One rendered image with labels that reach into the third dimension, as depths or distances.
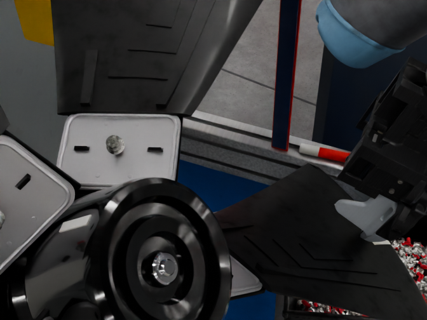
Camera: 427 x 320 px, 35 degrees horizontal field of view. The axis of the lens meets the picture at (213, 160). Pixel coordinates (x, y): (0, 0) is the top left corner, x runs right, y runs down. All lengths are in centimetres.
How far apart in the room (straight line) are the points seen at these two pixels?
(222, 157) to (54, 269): 64
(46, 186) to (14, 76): 121
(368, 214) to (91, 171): 27
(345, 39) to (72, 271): 32
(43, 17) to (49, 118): 86
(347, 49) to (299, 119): 165
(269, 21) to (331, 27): 203
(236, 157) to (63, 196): 61
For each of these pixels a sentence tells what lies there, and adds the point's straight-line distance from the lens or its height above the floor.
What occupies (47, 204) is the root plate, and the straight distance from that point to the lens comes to 45.
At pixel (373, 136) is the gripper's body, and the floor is 117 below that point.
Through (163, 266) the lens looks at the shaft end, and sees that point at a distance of 44.
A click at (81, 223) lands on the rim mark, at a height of 126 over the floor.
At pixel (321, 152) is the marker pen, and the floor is 87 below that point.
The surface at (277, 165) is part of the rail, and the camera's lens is 101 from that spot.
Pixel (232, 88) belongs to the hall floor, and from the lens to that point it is 235.
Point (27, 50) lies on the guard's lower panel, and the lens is 166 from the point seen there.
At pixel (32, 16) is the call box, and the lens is 98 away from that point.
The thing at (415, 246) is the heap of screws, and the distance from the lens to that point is 94.
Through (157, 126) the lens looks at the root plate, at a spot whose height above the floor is 123.
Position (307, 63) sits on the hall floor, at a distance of 246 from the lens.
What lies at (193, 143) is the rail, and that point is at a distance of 104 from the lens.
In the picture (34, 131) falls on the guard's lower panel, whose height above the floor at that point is 37.
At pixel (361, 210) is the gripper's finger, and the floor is 108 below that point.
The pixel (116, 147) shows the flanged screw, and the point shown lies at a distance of 50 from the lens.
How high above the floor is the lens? 159
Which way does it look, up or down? 49 degrees down
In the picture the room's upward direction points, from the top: 2 degrees counter-clockwise
